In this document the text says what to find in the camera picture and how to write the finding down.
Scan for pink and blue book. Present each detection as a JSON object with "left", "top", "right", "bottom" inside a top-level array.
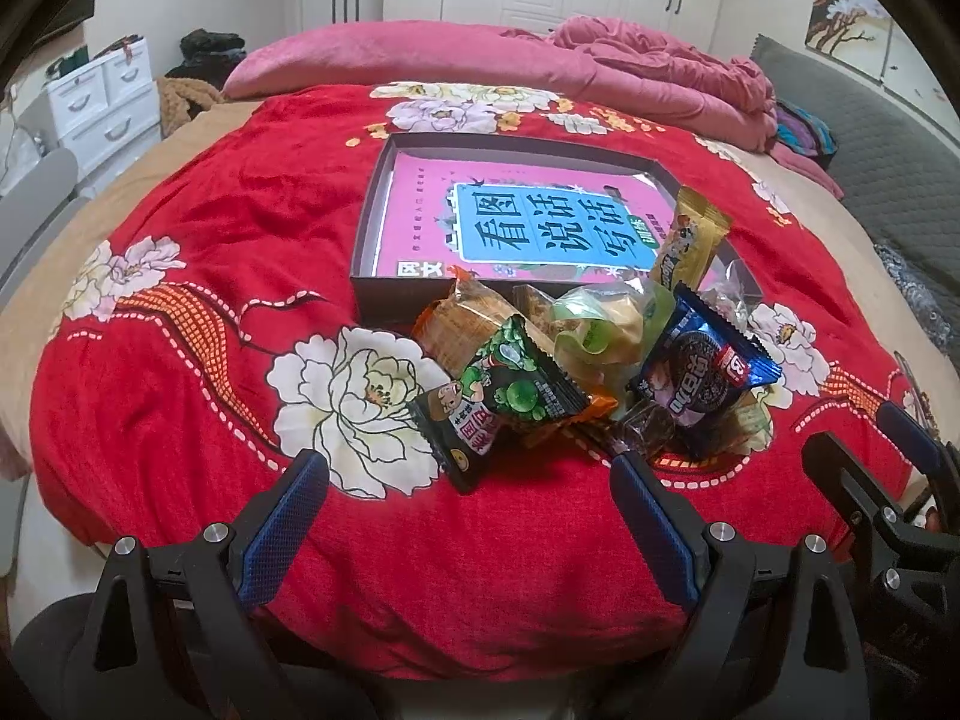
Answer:
[{"left": 361, "top": 151, "right": 674, "bottom": 283}]

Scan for beige bed sheet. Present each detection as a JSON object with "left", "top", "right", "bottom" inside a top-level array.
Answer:
[{"left": 0, "top": 96, "right": 266, "bottom": 481}]

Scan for white drawer cabinet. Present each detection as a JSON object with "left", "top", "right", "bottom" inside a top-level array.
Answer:
[{"left": 29, "top": 36, "right": 161, "bottom": 182}]

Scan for blue Oreo cookie packet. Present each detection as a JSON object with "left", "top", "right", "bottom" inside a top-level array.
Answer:
[{"left": 626, "top": 283, "right": 781, "bottom": 429}]

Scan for colourful folded clothes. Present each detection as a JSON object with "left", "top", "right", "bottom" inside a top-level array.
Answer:
[{"left": 776, "top": 101, "right": 838, "bottom": 169}]

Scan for black green cartoon snack packet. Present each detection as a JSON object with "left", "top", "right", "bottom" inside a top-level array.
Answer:
[{"left": 410, "top": 314, "right": 590, "bottom": 494}]

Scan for dark clothes pile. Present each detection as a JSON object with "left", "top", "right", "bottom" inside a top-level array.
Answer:
[{"left": 164, "top": 28, "right": 247, "bottom": 89}]

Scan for floral wall painting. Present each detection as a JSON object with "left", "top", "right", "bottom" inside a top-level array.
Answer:
[{"left": 805, "top": 0, "right": 958, "bottom": 138}]

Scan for small dark wrapped candy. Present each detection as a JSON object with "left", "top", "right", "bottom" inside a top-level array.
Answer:
[{"left": 602, "top": 400, "right": 675, "bottom": 463}]

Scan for grey quilted headboard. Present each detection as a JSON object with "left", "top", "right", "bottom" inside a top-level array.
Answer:
[{"left": 752, "top": 34, "right": 958, "bottom": 296}]

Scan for brown knitted blanket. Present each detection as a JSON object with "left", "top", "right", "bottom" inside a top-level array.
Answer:
[{"left": 156, "top": 76, "right": 223, "bottom": 138}]

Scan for gold wrapped snack stick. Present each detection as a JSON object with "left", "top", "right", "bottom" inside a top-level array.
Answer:
[{"left": 649, "top": 187, "right": 732, "bottom": 291}]

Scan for orange wrapped cake snack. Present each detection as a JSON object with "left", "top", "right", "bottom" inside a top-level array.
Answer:
[{"left": 412, "top": 268, "right": 517, "bottom": 379}]

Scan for red floral blanket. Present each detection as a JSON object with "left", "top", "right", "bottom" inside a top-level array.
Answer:
[{"left": 29, "top": 82, "right": 911, "bottom": 679}]

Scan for green clear pastry bag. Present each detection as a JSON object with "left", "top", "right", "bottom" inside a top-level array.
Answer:
[{"left": 512, "top": 278, "right": 675, "bottom": 401}]

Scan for dark shallow cardboard box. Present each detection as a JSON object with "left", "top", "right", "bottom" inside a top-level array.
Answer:
[{"left": 348, "top": 130, "right": 765, "bottom": 329}]

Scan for pink quilt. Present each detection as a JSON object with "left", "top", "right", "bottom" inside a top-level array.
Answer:
[{"left": 223, "top": 16, "right": 843, "bottom": 199}]

